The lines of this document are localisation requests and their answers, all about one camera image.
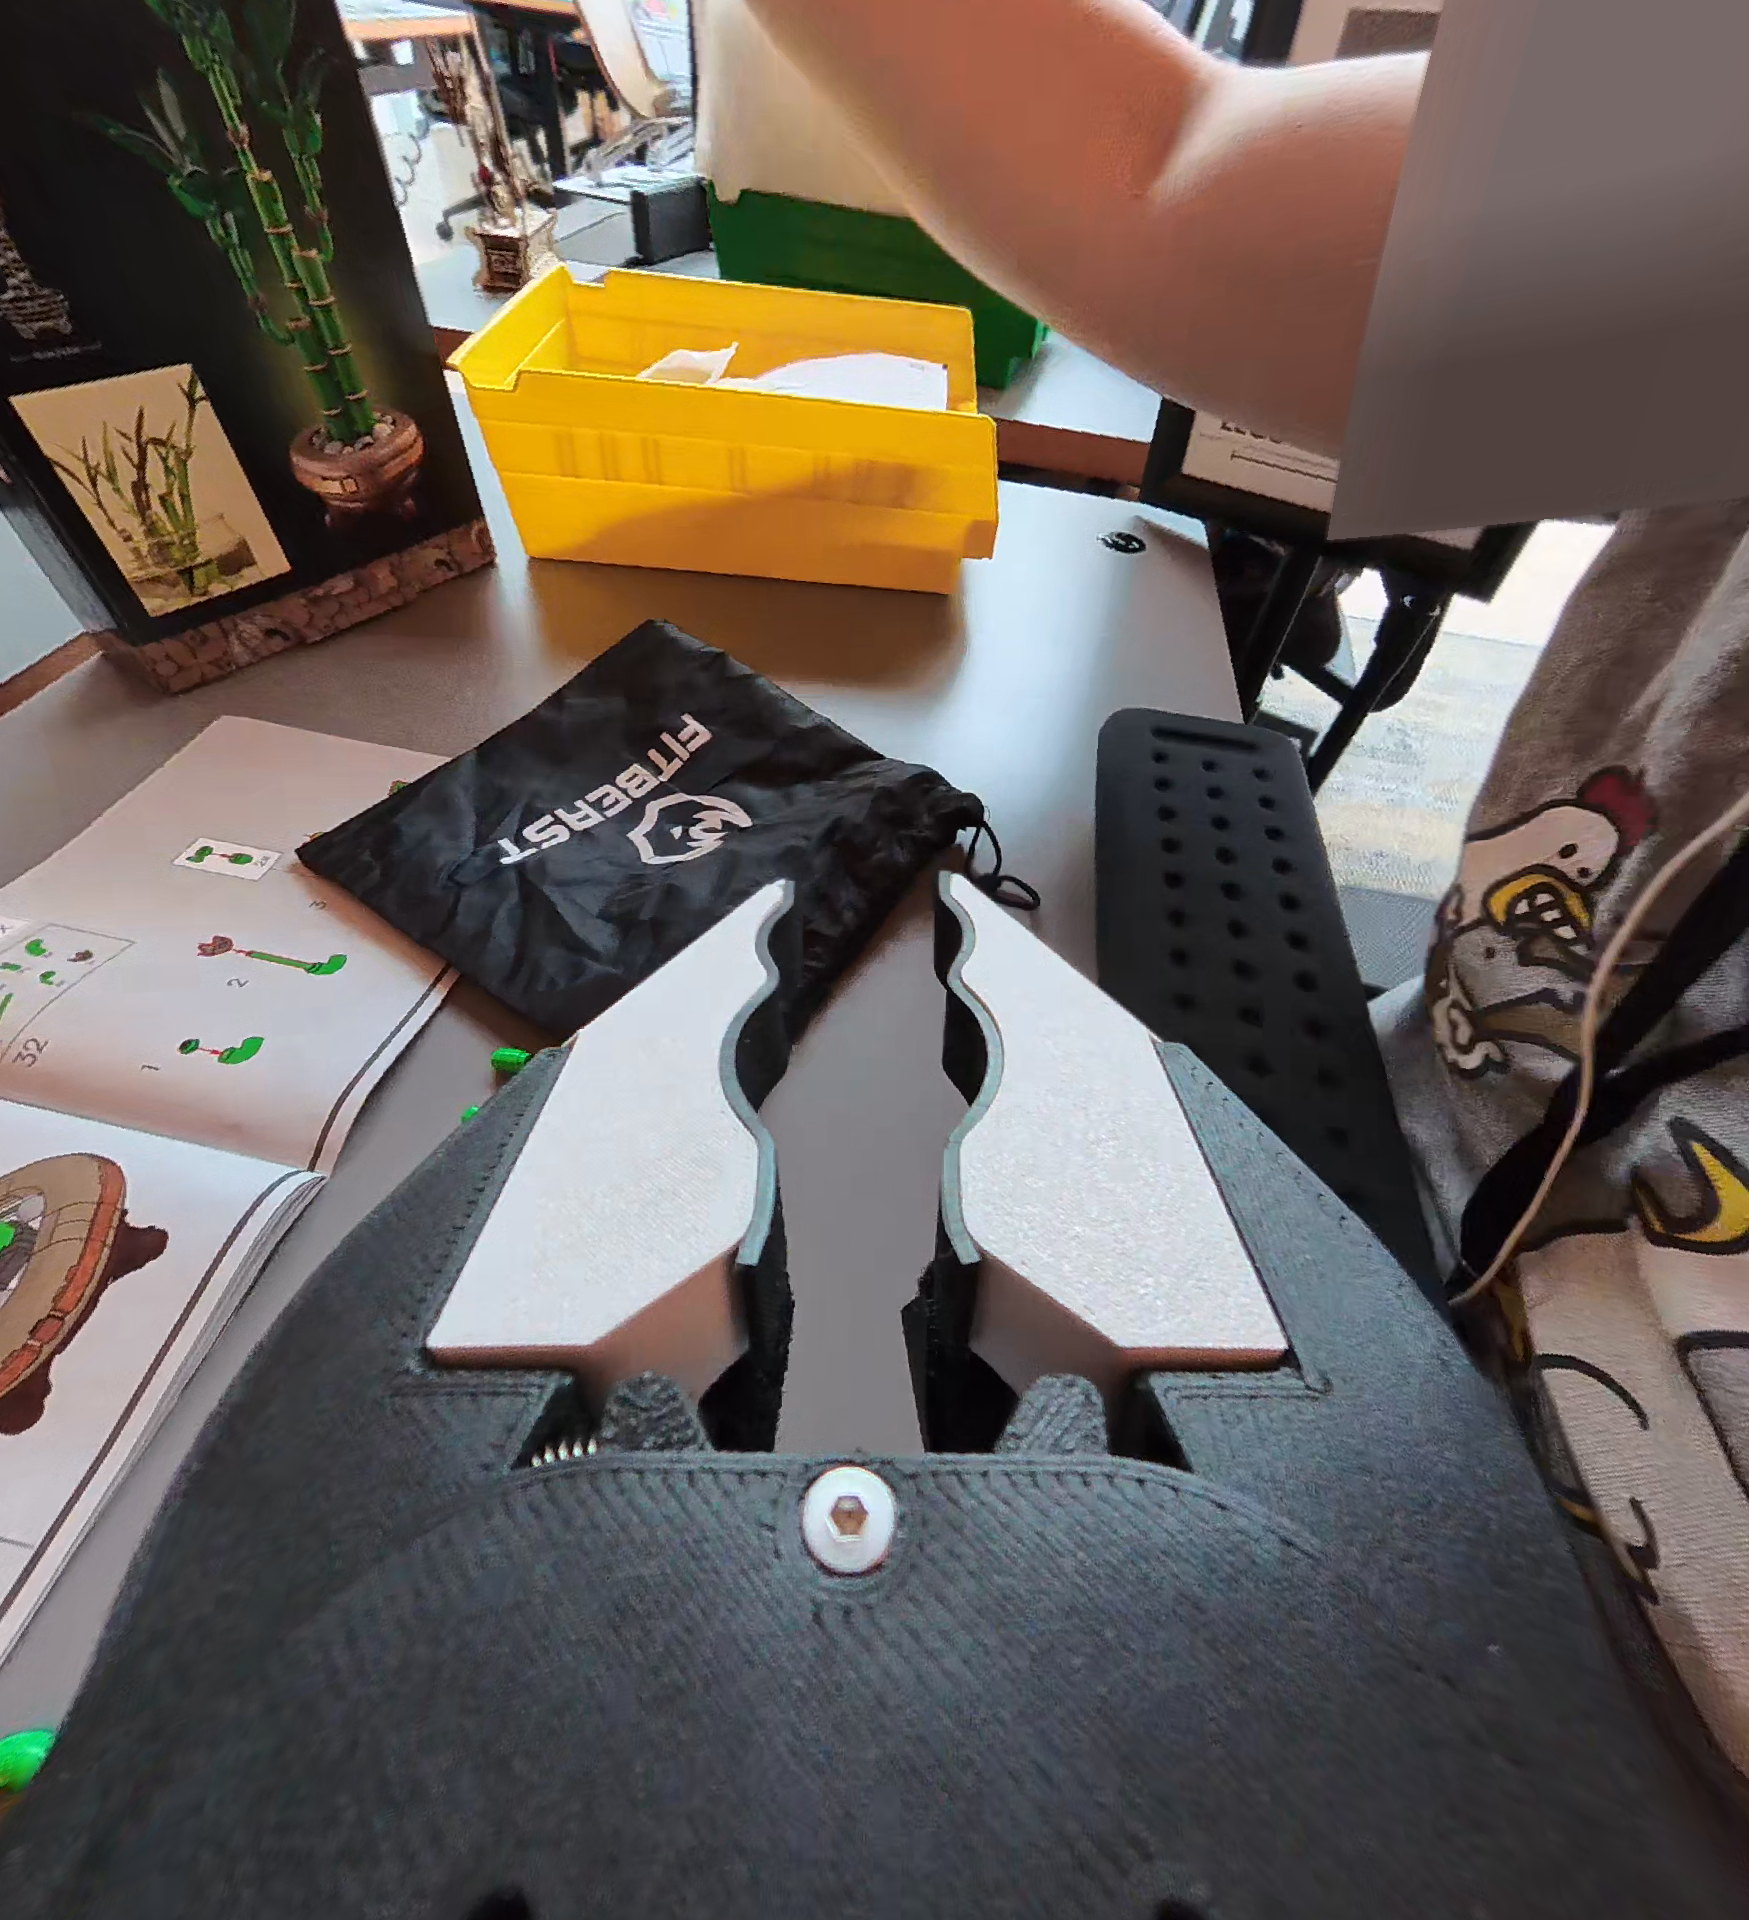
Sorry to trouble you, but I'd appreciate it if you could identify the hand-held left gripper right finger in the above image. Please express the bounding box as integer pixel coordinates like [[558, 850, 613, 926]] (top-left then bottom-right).
[[912, 870, 1294, 1455]]

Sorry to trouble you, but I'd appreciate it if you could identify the yellow plastic bin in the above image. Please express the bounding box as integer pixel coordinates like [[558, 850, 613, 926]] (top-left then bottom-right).
[[449, 266, 1000, 596]]

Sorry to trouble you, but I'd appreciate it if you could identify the black framed sign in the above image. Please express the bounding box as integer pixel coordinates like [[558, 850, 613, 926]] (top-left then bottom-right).
[[1144, 388, 1342, 520]]

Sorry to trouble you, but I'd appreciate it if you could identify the open instruction booklet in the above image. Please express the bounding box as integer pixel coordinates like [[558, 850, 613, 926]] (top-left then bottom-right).
[[0, 716, 460, 1793]]

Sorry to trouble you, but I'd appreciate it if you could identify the black lanyard strap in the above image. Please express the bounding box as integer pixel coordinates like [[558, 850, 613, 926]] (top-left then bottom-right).
[[1457, 750, 1749, 1307]]

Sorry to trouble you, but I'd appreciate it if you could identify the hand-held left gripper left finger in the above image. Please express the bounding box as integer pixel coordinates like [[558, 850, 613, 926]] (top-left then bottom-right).
[[424, 878, 799, 1455]]

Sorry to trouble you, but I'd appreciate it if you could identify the green plastic bin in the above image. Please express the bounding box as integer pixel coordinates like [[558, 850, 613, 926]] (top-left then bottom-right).
[[703, 183, 1052, 395]]

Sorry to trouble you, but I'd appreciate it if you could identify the carved wooden model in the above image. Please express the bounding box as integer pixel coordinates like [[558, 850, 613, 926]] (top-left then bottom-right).
[[424, 31, 564, 295]]

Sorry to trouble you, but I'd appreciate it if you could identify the pile of white paper bags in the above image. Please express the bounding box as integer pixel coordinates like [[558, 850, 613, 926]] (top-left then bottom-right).
[[635, 342, 966, 413]]

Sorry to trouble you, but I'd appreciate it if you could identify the black drawstring pouch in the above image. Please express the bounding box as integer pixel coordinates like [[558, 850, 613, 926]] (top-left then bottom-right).
[[296, 619, 1043, 1039]]

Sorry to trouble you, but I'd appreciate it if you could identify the black bamboo-print cardboard box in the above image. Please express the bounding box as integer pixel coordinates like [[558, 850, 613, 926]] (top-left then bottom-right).
[[0, 0, 499, 696]]

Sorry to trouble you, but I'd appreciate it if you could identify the black perforated chair armrest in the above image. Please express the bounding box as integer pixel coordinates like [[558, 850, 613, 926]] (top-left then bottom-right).
[[1095, 707, 1448, 1291]]

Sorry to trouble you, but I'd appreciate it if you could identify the person's right forearm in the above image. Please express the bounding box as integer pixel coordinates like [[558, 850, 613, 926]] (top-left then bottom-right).
[[724, 0, 1430, 451]]

